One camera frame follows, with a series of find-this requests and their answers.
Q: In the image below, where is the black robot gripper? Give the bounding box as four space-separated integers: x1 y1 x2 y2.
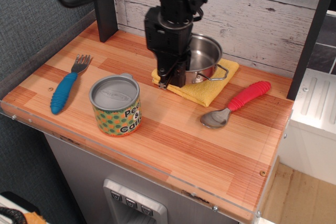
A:
144 6 193 89

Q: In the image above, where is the stainless steel pot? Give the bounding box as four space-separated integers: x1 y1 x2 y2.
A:
185 33 229 84

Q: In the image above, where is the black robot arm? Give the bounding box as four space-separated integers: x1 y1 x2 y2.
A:
144 0 207 89

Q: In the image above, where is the folded yellow towel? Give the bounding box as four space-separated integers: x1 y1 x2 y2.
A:
167 59 239 107

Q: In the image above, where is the peas and carrots toy can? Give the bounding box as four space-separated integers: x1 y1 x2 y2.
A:
89 73 142 137

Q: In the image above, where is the grey toy fridge cabinet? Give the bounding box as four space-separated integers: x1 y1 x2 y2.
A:
46 134 236 223

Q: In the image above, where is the white toy sink unit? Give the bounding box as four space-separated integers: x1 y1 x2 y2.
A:
277 10 336 185

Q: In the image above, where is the silver ice dispenser panel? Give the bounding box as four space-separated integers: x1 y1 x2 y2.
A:
103 179 168 223

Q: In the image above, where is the orange object bottom left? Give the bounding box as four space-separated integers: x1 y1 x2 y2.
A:
24 212 48 224

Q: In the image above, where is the red handled spoon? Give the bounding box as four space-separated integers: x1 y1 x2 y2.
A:
200 81 271 129

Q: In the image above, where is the dark left vertical post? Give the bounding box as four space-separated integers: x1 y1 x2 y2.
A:
94 0 118 42

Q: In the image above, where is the dark vertical post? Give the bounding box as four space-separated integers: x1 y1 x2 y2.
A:
94 0 118 42
287 0 331 100

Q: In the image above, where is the blue handled fork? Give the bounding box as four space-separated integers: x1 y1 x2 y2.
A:
50 55 91 114

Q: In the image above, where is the dark right vertical post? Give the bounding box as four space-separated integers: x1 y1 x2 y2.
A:
287 0 331 100

